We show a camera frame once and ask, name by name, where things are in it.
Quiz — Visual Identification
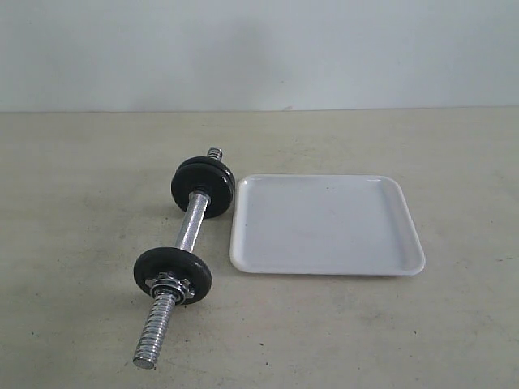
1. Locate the chrome threaded dumbbell bar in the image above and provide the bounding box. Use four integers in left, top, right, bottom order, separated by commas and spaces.
133, 146, 223, 370

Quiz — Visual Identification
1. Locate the white rectangular plastic tray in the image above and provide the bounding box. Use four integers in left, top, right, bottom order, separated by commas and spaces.
229, 174, 426, 276

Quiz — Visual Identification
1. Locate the chrome collar nut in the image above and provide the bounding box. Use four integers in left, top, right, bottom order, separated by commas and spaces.
146, 272, 195, 305

